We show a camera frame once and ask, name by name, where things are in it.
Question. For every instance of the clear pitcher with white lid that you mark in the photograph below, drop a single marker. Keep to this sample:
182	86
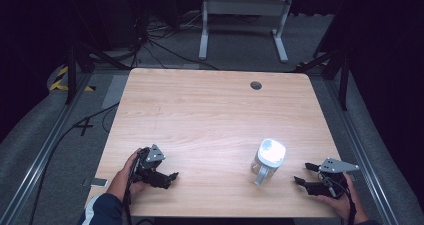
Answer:
268	160

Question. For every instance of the aluminium floor rail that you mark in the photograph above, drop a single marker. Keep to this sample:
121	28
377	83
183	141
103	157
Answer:
363	151
40	158

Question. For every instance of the person's left hand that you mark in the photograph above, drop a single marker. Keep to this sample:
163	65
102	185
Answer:
124	178

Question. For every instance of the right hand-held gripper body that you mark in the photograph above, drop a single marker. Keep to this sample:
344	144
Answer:
333	178

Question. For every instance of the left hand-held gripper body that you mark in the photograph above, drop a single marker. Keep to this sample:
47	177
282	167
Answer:
154	155

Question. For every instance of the white metal table frame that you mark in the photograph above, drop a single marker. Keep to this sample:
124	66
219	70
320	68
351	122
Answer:
245	6

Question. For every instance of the black tripod stand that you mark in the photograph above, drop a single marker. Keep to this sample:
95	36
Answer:
341	70
71	68

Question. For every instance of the person's right hand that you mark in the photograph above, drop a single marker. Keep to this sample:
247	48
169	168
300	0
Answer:
346	203

